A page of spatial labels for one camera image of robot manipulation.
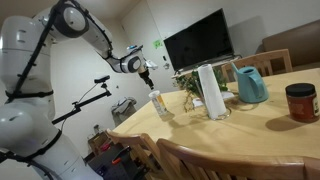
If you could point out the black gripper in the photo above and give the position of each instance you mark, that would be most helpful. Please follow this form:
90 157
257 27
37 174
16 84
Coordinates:
145 76

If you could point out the white paper towel roll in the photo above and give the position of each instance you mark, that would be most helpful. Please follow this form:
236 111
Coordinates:
211 91

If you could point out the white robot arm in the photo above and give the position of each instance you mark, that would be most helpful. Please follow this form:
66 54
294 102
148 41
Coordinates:
26 133

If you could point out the white printed can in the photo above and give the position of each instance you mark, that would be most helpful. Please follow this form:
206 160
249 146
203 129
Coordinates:
160 106

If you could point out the blue watering can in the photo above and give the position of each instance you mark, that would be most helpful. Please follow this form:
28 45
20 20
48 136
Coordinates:
251 86

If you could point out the brown jar black lid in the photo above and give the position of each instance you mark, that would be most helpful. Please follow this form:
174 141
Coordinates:
301 105

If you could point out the grey cloth bundle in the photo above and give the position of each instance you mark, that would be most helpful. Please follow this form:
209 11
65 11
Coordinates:
123 106

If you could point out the potted green plant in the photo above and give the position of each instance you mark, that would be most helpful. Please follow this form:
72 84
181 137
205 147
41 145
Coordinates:
190 83

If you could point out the wooden dining chair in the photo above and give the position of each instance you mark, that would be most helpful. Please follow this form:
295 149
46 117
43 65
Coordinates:
233 163
256 58
140 141

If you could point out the black flat screen television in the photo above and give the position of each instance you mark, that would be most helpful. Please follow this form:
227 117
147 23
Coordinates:
200 40

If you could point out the small glass jar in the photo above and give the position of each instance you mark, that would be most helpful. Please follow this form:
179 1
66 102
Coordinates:
96 129

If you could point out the wooden crate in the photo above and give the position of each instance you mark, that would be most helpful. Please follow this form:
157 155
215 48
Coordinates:
98 141

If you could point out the black equipment cart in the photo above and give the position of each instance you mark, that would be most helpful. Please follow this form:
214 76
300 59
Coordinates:
113 168

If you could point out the brown armchair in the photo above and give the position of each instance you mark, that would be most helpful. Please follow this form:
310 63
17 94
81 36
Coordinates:
293 43

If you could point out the white wall fixture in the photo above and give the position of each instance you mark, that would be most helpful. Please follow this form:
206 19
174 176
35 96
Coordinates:
166 66

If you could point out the green wall note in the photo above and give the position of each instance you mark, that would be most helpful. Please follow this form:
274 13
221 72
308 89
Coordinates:
157 43

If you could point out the black camera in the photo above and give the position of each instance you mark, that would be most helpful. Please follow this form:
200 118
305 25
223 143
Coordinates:
101 79

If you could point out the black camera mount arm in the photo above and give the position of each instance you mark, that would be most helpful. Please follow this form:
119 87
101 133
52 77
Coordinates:
86 101

